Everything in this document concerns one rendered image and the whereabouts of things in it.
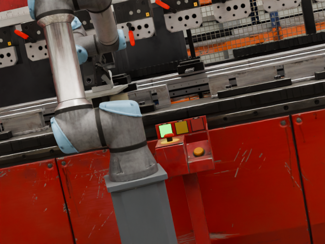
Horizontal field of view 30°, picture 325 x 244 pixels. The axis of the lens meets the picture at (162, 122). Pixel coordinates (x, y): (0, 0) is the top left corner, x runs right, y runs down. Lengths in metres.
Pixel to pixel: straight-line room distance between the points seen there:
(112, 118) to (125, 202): 0.25
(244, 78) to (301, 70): 0.23
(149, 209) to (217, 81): 0.89
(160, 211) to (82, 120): 0.35
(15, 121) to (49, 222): 0.46
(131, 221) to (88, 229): 0.81
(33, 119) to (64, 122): 0.89
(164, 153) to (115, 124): 0.48
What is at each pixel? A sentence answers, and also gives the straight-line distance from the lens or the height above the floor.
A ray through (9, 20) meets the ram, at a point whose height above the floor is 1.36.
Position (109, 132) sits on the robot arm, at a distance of 1.78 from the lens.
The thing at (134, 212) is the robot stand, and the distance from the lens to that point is 1.80.
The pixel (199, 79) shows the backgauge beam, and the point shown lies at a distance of 2.80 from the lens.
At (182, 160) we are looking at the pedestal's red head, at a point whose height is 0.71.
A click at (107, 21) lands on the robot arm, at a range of 2.04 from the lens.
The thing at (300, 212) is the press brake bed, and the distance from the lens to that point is 2.53.
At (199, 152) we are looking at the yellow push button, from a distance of 2.27.
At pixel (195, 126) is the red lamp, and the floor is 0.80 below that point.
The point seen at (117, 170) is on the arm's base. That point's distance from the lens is 1.81.
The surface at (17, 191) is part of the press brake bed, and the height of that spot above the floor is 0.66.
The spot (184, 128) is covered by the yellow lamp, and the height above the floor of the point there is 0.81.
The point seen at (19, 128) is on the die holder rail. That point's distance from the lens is 2.70.
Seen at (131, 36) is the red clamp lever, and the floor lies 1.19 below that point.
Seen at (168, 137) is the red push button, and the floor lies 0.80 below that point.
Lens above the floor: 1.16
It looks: 8 degrees down
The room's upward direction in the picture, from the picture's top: 12 degrees counter-clockwise
